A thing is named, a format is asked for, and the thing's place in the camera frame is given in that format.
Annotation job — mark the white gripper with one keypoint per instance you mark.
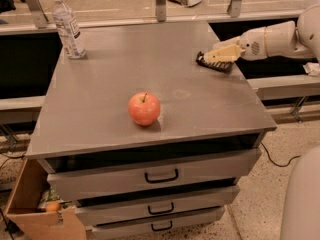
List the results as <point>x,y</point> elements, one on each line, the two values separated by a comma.
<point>252,45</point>

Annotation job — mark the black rxbar chocolate wrapper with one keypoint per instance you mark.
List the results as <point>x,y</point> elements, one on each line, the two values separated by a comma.
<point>223,67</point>

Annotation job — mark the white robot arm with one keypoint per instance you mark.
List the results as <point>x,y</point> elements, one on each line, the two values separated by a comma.
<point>291,39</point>

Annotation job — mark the red apple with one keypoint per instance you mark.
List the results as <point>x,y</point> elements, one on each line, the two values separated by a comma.
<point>144,108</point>

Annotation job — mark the grey drawer cabinet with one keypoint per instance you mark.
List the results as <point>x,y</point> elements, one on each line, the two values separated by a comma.
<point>140,137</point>

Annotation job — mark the clear plastic water bottle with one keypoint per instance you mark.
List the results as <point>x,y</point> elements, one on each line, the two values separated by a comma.
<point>68,29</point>

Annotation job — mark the bottom grey drawer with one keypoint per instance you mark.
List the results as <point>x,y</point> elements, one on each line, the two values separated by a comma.
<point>157,224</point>

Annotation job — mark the grey drawer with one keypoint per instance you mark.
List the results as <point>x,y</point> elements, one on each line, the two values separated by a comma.
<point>157,224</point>
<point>154,203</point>
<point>107,181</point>

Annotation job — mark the top grey drawer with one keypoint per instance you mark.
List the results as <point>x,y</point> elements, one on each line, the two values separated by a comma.
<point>107,181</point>

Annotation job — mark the middle grey drawer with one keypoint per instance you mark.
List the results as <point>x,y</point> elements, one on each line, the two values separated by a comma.
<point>154,203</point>

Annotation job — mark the orange fruit in box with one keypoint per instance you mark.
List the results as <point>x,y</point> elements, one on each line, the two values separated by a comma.
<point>53,206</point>

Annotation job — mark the brown cardboard box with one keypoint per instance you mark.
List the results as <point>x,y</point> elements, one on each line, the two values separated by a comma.
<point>22,208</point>

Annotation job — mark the metal railing frame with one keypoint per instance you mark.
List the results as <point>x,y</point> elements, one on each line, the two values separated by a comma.
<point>35,15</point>

